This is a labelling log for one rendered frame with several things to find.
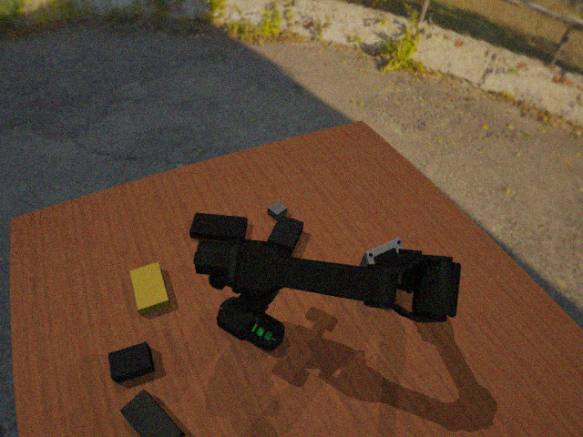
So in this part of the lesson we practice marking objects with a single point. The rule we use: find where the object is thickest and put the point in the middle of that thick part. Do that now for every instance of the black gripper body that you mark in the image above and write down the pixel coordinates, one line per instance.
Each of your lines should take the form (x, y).
(235, 319)

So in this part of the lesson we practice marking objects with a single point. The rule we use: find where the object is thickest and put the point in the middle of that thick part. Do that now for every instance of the dark grey switch panel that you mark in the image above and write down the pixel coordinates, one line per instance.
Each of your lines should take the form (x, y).
(267, 333)

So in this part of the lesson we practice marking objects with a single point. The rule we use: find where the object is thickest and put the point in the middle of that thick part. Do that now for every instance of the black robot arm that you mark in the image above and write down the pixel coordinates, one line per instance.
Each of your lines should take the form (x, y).
(257, 267)

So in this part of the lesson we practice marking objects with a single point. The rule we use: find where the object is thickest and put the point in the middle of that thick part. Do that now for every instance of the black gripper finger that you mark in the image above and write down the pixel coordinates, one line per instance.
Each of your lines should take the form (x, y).
(260, 314)
(272, 297)

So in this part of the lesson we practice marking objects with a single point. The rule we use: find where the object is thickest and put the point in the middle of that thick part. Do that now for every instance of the yellow rectangular block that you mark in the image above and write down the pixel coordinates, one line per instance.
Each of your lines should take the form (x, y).
(149, 289)

